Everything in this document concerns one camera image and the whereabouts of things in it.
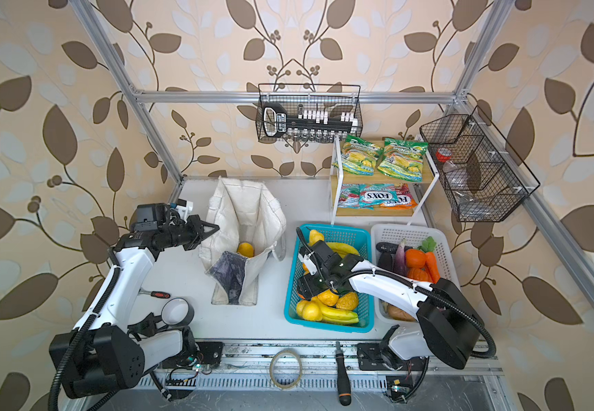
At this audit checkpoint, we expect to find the orange carrot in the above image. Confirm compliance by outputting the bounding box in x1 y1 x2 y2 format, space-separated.
419 236 441 284

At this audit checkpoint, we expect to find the aluminium frame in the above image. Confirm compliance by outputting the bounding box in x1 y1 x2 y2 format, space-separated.
67 0 594 411

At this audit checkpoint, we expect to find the yellow lemon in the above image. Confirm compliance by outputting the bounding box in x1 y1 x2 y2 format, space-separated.
237 241 255 258
295 301 324 322

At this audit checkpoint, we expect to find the Fox's candy bag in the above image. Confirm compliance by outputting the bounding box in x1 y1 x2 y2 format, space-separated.
338 183 418 210

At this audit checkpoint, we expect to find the yellow textured fruit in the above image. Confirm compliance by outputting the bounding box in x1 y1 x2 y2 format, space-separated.
317 290 340 307

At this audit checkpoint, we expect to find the white wooden two-tier shelf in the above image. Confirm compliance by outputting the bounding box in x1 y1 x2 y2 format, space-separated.
329 137 440 227

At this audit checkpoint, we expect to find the green snack bag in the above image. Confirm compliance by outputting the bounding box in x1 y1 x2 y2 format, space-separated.
341 135 383 176
377 138 428 183

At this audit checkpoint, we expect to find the banana bunch upper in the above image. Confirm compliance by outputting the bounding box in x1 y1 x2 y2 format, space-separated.
299 242 360 273

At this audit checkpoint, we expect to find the cream canvas tote bag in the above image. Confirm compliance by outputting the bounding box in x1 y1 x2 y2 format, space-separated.
198 178 287 306

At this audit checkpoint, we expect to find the black handled screwdriver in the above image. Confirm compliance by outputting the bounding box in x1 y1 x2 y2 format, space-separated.
335 341 352 407

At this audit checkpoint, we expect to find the teal plastic basket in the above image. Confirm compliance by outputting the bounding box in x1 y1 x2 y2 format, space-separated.
284 224 376 333

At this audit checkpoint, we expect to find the black wire basket wall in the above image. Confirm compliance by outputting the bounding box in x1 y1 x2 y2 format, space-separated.
253 82 363 144
420 106 540 223

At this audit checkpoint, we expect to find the white plastic basket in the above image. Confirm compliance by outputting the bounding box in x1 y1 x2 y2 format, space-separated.
370 224 460 332

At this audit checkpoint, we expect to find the banana lower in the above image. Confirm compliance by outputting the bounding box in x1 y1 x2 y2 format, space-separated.
312 299 360 325

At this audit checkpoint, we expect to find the red handled screwdriver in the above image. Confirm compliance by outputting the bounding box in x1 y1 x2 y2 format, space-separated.
139 289 171 300

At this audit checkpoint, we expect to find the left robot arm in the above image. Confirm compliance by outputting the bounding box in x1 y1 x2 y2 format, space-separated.
48 203 220 410

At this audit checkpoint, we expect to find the black wire basket back wall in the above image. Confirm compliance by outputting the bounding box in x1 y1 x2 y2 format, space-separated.
253 82 363 144

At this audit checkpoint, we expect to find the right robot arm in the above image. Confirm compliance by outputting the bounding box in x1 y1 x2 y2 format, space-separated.
297 238 497 369

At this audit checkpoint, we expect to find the black tape roll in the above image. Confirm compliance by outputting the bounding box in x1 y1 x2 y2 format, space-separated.
161 298 195 327

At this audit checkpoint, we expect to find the purple eggplant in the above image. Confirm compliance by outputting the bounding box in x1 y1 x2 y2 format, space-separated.
393 239 408 277

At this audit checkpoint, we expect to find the plastic bottle red cap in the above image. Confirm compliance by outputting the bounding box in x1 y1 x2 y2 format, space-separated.
436 147 473 204

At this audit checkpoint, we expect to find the yellow pear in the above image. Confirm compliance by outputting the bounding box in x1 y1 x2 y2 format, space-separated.
308 229 325 246

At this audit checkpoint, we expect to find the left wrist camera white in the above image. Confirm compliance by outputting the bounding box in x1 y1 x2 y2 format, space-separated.
170 199 194 219

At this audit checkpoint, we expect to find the black wire basket right wall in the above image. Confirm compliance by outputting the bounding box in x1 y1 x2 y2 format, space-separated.
420 106 540 223

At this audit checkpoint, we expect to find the black socket tool set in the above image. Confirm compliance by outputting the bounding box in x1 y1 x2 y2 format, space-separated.
256 103 363 144

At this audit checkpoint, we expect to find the clear tape roll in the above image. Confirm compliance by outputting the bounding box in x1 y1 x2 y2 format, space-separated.
269 349 304 390

